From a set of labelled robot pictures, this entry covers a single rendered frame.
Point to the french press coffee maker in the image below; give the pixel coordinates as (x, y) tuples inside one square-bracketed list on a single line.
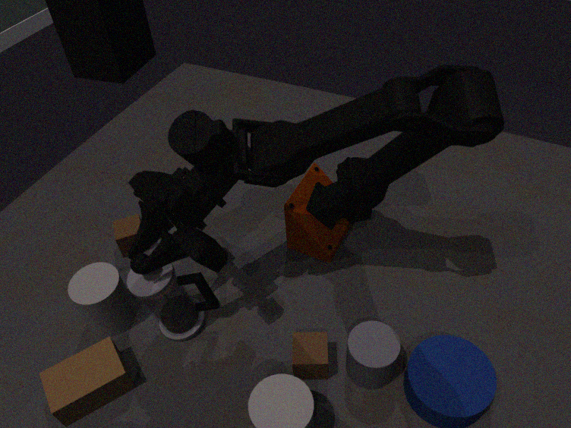
[(163, 293)]

